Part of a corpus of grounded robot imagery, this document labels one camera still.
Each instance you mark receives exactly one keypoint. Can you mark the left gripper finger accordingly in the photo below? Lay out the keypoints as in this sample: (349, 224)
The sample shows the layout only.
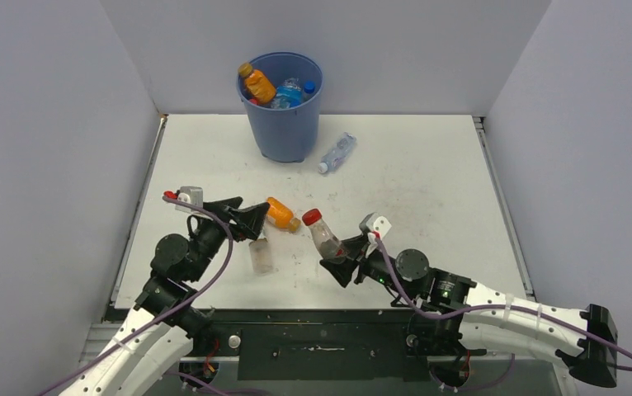
(247, 223)
(226, 207)

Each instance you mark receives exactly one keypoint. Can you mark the blue plastic bin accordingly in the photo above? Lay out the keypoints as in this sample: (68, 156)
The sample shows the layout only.
(285, 135)

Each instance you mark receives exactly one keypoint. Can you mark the clear bottle red round logo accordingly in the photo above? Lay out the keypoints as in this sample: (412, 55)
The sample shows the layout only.
(328, 245)

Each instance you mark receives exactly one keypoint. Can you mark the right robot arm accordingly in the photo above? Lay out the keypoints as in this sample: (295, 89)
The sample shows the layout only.
(457, 316)

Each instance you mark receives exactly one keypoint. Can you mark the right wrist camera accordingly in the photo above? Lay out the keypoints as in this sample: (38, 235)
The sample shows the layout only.
(375, 226)

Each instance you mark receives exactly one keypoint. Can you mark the crushed blue-label water bottle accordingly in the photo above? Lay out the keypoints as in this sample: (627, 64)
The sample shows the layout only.
(289, 94)

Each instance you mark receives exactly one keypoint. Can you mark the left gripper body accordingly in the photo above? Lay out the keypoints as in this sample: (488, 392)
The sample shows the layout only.
(208, 238)

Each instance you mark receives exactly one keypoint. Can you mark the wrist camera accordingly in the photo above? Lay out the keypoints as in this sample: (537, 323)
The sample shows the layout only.
(192, 196)
(375, 226)

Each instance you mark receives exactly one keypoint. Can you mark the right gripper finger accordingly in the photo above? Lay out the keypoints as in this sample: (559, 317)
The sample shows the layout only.
(357, 247)
(344, 270)

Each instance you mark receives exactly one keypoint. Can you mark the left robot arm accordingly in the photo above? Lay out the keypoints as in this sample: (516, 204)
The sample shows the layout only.
(163, 324)

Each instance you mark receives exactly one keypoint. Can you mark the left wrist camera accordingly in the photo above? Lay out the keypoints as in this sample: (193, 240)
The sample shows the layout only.
(192, 196)

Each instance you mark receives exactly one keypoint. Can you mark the aluminium rail frame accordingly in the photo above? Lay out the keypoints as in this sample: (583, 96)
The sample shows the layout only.
(112, 180)

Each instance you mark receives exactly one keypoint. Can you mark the orange pineapple-label juice bottle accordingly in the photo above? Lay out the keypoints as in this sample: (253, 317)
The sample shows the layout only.
(257, 84)

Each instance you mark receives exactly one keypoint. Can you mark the cloudy bottle green cap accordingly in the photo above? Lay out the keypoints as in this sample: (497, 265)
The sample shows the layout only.
(261, 258)

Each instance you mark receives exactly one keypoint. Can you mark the small clear water bottle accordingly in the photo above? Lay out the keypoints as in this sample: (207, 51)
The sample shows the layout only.
(337, 154)

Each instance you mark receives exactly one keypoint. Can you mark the Pepsi bottle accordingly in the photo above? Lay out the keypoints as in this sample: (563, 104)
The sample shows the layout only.
(308, 90)

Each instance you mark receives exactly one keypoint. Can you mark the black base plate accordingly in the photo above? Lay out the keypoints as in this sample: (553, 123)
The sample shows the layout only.
(316, 344)

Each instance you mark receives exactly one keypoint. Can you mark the plain orange juice bottle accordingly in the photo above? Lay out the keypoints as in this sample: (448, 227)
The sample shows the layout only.
(281, 217)

